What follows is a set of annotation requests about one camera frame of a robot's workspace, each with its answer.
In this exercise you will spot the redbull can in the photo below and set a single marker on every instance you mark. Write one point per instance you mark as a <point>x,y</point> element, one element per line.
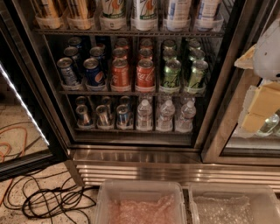
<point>103,115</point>
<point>84,118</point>
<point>123,115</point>

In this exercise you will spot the diet pepsi can front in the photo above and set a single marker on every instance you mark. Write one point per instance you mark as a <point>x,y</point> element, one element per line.
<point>66,69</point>

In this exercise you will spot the clear plastic bin pink wrap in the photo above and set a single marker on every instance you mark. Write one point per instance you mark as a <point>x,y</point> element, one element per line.
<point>140,202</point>

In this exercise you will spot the middle wire shelf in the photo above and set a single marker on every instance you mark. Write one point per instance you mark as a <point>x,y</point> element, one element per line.
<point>64,92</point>

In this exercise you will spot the green soda can front left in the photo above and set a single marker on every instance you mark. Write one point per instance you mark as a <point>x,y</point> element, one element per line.
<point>171,74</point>

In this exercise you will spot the green soda can front right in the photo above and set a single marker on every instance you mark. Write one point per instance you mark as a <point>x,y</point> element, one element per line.
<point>197,75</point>

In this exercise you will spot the red coca-cola can front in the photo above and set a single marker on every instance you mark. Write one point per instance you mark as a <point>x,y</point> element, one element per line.
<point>145,73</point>

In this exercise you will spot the orange soda can front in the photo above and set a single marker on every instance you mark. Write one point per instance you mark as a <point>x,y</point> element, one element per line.
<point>120,73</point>

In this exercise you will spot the water bottle front left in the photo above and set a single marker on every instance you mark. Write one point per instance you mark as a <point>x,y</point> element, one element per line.
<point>144,116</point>

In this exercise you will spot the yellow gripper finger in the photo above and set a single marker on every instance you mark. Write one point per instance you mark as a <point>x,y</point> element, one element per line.
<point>246,60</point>
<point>259,104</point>

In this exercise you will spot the upper wire shelf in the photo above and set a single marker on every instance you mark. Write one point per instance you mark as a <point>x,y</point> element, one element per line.
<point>130,33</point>

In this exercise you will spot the blue pepsi can front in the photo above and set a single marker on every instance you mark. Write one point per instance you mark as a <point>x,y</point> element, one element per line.
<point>93,72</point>

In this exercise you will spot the water bottle front middle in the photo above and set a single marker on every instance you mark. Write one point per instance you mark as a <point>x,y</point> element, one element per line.
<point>166,113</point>

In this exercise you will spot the open fridge glass door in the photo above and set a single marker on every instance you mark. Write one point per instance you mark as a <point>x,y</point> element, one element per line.
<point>24,125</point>

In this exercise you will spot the water bottle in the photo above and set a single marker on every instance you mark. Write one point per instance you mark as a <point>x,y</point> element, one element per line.
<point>166,113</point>
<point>144,116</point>
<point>184,124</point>

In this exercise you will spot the wire shelf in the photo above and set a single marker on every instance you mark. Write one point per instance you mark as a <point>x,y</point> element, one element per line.
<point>130,33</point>
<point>64,92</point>

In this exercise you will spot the water bottle front right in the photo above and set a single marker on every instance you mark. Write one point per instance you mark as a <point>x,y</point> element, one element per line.
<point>184,124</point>

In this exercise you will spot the steel fridge base grille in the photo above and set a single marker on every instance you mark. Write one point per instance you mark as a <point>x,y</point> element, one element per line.
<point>90,167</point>

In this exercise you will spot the green soda can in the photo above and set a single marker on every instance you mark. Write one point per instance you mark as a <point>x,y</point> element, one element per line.
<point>197,75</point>
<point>171,74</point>

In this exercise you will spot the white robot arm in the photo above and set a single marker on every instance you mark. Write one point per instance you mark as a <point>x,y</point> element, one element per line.
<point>266,60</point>

